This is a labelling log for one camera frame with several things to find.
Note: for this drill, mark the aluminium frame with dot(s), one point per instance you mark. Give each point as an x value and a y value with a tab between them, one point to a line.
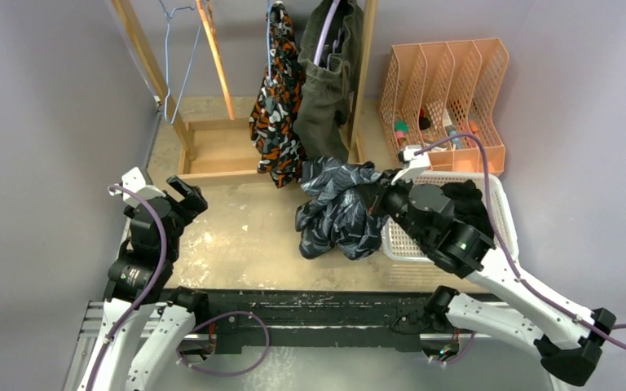
166	329

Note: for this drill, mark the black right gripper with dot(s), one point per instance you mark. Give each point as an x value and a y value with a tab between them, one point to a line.
387	190

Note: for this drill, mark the items in file organizer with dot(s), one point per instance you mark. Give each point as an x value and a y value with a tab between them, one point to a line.
427	128

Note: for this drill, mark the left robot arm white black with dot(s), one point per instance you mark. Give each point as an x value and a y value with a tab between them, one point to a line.
143	266

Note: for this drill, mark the dark leaf-print shorts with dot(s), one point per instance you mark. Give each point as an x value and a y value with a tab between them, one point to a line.
335	215

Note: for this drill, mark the wooden clothes rack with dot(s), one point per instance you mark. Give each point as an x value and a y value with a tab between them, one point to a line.
209	153

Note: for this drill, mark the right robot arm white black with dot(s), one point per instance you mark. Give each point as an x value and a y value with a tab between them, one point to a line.
566	337

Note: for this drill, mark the purple plastic hanger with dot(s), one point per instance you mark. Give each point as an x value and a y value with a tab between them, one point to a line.
324	31

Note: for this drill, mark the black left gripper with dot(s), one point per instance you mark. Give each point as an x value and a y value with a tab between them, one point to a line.
191	205

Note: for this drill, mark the black shorts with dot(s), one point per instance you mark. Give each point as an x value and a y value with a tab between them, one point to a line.
468	205

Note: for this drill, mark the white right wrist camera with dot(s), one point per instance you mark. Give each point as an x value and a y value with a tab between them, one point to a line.
414	160

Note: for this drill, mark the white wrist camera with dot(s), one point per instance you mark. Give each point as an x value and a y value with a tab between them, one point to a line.
414	160
138	181

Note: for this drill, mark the orange plastic hanger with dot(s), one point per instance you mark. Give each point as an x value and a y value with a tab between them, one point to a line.
207	19

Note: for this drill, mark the orange camouflage shorts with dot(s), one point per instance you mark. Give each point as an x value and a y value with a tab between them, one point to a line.
277	105

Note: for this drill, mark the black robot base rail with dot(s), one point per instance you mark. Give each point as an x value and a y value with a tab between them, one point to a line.
405	321

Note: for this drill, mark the white plastic basket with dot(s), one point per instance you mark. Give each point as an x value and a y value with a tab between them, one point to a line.
398	246

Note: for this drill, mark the orange plastic file organizer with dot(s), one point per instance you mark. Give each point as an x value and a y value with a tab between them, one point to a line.
463	77

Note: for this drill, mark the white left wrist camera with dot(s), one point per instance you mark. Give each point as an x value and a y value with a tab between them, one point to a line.
138	181

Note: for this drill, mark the olive green shorts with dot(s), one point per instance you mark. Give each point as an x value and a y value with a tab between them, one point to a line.
331	64

